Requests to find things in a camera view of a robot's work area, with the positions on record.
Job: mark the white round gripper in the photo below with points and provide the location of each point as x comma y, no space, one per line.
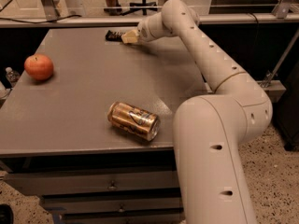
146,31

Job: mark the bottom grey drawer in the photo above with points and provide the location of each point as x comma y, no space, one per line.
158,216

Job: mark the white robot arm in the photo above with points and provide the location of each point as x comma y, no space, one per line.
208,129

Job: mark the black shoe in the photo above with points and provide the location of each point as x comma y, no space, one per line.
6,214

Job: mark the clear plastic water bottle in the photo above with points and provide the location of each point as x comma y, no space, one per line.
12,76

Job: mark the middle grey drawer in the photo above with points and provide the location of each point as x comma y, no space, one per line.
118,201

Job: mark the black office chair base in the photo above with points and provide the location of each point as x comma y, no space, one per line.
144,6

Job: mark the grey drawer cabinet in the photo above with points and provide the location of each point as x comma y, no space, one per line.
61,125

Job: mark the grey wall power strip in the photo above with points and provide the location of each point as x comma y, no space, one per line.
274,89

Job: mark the red apple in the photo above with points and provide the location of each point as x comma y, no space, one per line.
39,67

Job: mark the orange soda can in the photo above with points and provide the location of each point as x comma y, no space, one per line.
134,120

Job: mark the grey metal rail frame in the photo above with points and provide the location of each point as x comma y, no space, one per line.
76,20

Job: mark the person leg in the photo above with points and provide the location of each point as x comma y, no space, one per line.
113,7

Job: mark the grey drawer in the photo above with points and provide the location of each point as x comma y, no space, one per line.
158,216
91,181
118,201

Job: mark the top grey drawer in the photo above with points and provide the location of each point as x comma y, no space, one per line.
91,181

